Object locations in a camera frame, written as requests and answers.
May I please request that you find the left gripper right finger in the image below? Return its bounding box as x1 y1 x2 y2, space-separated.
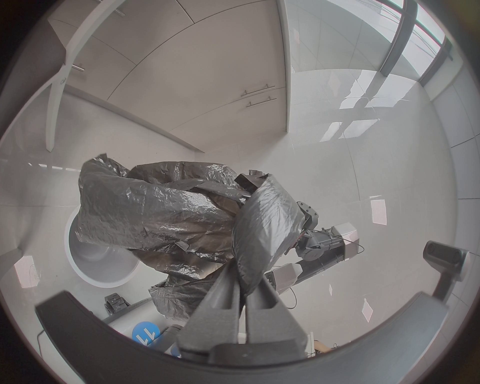
245 274 309 356

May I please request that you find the black plastic bag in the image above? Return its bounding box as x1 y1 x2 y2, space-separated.
77 153 305 322

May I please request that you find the beige cabinet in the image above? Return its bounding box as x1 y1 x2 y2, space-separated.
49 0 290 152

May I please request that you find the white trash bin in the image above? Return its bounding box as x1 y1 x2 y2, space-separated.
63 208 141 289

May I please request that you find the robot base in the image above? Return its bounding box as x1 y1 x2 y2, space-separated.
101 292 188 355

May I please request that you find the grey padded white chair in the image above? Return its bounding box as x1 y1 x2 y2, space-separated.
11 0 126 152

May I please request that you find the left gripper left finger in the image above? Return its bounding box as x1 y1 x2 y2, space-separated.
175 258 247 361

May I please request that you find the window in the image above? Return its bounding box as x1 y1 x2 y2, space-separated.
379 0 456 87

